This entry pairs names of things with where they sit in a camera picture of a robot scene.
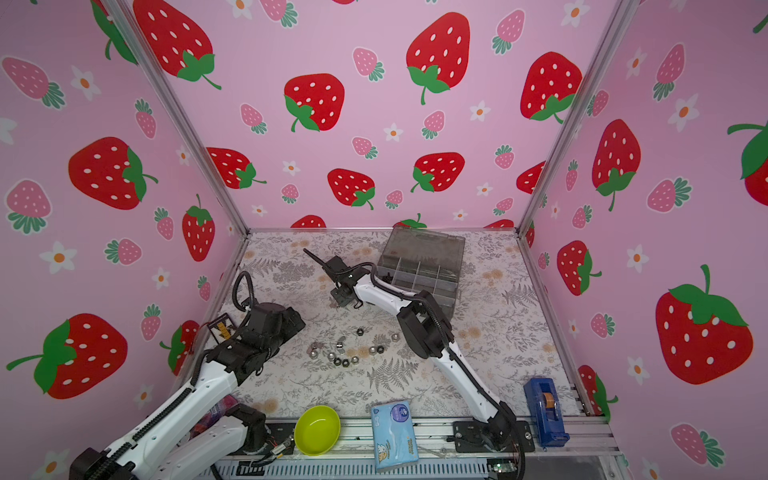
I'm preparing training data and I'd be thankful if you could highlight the grey plastic compartment organizer box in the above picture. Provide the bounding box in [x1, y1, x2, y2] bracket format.
[377, 226, 465, 319]

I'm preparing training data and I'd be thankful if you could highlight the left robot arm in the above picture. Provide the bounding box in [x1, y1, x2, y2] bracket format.
[69, 304, 305, 479]

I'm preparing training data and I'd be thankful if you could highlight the blue tissue pack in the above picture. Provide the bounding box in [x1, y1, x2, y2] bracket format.
[371, 400, 419, 472]

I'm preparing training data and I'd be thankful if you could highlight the aluminium front rail frame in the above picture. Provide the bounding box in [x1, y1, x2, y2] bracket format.
[128, 416, 631, 480]

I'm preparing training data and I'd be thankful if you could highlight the small black framed card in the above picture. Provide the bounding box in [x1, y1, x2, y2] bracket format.
[207, 315, 237, 344]

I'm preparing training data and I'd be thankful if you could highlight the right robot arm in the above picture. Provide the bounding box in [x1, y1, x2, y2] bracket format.
[312, 256, 520, 449]

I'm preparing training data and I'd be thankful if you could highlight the blue tape dispenser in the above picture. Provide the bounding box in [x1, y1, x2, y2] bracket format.
[524, 377, 570, 448]

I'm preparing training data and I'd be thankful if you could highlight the lime green bowl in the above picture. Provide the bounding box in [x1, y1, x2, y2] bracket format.
[294, 405, 341, 456]

